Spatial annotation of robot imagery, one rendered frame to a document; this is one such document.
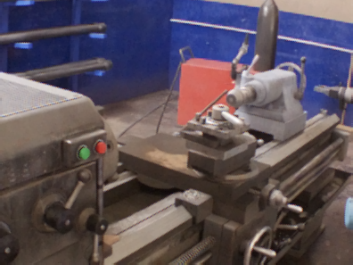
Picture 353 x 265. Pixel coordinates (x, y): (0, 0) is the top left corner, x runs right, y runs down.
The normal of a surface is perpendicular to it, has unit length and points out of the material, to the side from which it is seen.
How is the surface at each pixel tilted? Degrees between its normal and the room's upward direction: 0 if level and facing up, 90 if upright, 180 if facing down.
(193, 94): 90
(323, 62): 90
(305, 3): 90
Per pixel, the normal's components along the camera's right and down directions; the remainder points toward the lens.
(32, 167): 0.82, 0.24
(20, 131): 0.63, -0.51
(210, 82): -0.25, 0.28
